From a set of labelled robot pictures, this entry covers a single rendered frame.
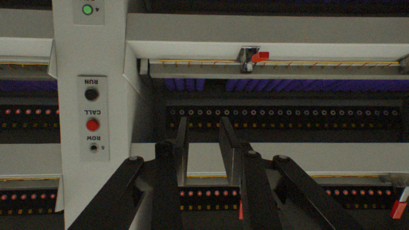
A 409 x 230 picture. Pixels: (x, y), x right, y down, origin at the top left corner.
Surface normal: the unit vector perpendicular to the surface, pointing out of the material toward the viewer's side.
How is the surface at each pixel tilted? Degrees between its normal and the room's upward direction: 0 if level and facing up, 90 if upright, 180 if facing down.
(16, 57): 108
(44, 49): 18
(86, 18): 90
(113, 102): 90
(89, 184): 90
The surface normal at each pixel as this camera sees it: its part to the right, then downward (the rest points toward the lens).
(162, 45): 0.00, 0.97
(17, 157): 0.04, -0.22
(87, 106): 0.04, 0.09
